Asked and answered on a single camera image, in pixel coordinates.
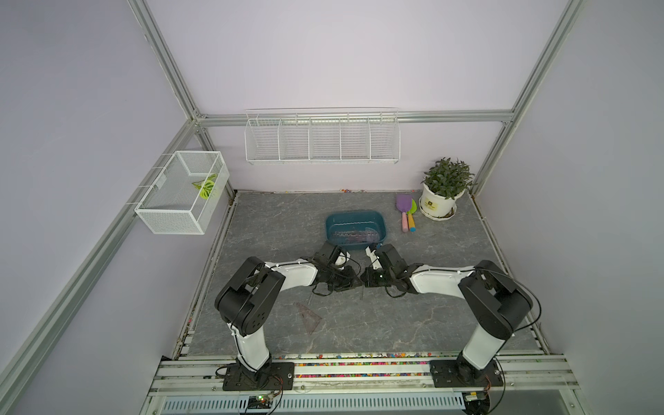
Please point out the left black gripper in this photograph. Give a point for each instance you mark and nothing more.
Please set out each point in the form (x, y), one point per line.
(347, 279)

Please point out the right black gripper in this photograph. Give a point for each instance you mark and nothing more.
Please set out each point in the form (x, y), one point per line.
(367, 278)

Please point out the pink triangle ruler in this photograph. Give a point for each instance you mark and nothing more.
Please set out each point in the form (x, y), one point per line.
(310, 319)

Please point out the teal plastic storage box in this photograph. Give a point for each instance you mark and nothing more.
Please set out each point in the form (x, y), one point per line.
(359, 219)

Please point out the purple triangle ruler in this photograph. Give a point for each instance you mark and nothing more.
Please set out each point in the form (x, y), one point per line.
(358, 240)

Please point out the long pink straight ruler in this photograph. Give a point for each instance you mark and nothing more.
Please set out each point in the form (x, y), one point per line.
(367, 233)

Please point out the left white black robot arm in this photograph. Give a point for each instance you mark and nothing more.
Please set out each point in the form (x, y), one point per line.
(246, 301)

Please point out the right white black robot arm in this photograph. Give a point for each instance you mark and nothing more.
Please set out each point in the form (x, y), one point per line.
(496, 300)

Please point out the potted green plant white pot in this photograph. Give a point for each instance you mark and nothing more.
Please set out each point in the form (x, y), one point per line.
(444, 183)

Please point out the green leaf toy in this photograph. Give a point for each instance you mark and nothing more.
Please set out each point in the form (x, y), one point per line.
(206, 187)

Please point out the white mesh side basket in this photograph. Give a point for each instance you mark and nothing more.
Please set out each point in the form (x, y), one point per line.
(172, 205)

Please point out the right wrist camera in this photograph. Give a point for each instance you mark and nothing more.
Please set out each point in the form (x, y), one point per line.
(373, 258)

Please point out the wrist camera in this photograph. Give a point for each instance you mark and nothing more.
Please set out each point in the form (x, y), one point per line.
(373, 258)
(341, 257)

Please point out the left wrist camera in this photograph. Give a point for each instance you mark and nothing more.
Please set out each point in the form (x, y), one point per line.
(341, 257)

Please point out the purple toy shovel pink handle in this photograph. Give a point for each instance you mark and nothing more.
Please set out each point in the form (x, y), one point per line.
(404, 205)

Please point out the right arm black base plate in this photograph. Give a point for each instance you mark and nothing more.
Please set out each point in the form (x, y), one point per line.
(454, 374)

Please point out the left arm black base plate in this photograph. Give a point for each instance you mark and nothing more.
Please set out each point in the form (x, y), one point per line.
(274, 376)

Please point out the long white wire wall basket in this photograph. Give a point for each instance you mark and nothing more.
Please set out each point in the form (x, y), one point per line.
(323, 136)

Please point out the aluminium rail frame front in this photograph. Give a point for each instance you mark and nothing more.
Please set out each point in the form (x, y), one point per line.
(370, 384)

